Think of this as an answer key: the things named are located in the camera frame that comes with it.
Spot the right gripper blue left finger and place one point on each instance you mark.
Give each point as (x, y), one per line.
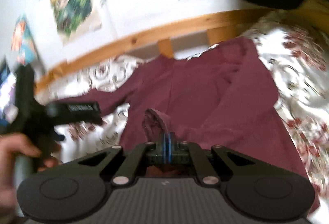
(148, 159)

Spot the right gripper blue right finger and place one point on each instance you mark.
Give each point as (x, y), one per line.
(184, 159)

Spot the maroon long-sleeve shirt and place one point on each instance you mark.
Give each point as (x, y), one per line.
(225, 96)

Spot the person's left hand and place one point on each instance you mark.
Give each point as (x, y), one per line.
(11, 146)

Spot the floral white satin bedspread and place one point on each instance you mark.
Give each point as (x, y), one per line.
(294, 52)

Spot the blue cartoon wall poster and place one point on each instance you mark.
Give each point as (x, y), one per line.
(23, 42)

